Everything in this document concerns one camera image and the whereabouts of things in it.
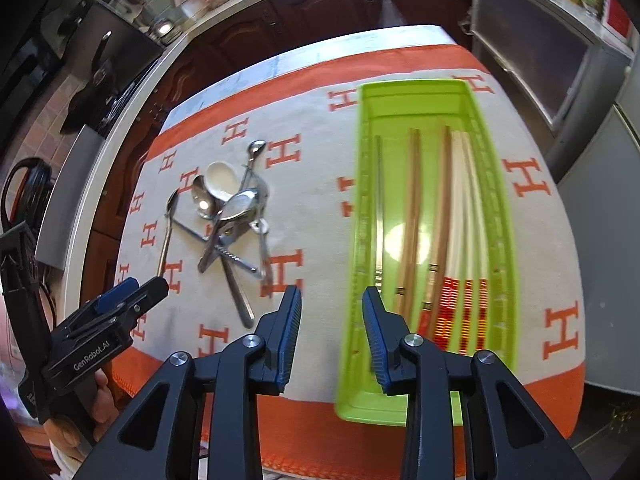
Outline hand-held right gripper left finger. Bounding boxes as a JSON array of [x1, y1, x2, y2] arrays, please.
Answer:
[[75, 284, 304, 480]]

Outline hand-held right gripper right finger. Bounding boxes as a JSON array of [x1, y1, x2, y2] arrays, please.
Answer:
[[361, 287, 593, 480]]

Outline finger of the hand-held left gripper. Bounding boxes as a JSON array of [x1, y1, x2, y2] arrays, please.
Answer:
[[117, 276, 170, 331], [95, 277, 140, 313]]

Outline metal utensil plain handle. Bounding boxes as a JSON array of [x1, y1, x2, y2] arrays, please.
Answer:
[[220, 255, 255, 330]]

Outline metal utensil twisted handle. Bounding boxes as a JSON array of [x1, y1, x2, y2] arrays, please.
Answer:
[[175, 220, 266, 281]]

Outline pale chopstick red striped end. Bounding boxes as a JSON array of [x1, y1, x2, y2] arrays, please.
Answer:
[[465, 134, 492, 353], [432, 131, 466, 353], [459, 132, 477, 353]]

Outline white ceramic spoon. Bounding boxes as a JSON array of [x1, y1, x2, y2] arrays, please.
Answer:
[[206, 161, 241, 200]]

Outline green plastic tray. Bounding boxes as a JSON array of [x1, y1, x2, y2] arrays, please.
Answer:
[[334, 79, 521, 427]]

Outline person's left hand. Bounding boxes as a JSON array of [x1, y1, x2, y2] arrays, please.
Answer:
[[42, 367, 121, 461]]

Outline steel side panel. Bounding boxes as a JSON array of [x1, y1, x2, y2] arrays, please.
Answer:
[[37, 125, 108, 271]]

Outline orange beige printed blanket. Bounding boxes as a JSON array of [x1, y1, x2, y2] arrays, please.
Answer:
[[107, 42, 587, 476]]

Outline black wok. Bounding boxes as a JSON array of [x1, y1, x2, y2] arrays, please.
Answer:
[[62, 30, 133, 133]]

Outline white kitchen countertop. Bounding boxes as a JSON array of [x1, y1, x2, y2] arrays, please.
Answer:
[[50, 0, 466, 271]]

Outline stainless steel splash guard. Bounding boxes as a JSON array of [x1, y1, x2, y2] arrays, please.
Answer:
[[82, 2, 166, 106]]

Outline small steel teapot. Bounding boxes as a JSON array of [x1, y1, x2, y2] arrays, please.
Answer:
[[150, 17, 176, 41]]

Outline grey refrigerator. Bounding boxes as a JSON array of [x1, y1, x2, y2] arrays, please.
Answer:
[[545, 35, 640, 396]]

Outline black range hood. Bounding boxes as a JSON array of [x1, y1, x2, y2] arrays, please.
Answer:
[[0, 0, 101, 126]]

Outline brown wooden base cabinets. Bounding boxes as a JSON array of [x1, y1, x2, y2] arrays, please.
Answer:
[[90, 0, 473, 241]]

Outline hanging plastic bag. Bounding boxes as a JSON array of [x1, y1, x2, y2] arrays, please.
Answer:
[[377, 0, 408, 28]]

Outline grey metal cabinet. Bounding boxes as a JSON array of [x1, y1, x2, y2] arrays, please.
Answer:
[[460, 0, 633, 133]]

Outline red white canister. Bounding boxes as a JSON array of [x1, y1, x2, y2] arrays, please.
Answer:
[[602, 0, 636, 38]]

